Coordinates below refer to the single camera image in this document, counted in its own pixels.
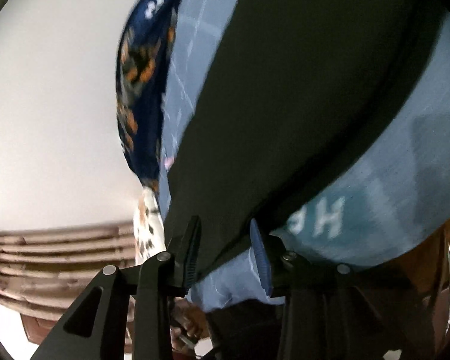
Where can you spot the navy floral blanket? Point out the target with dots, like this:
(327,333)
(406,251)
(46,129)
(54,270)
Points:
(142,67)

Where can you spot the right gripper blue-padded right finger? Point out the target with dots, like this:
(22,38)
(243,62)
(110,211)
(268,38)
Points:
(318,320)

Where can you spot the white floral pillow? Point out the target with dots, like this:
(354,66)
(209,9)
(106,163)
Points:
(148,227)

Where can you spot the brown striped curtain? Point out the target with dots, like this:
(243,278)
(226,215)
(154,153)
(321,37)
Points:
(43,271)

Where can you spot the blue grid-pattern bed sheet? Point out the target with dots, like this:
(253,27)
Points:
(392,198)

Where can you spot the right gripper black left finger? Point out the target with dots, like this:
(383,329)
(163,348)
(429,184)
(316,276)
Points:
(94,326)

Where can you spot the person's left hand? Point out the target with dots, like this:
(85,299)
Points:
(193,324)

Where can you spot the black pants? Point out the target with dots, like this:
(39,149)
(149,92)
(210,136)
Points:
(297,92)

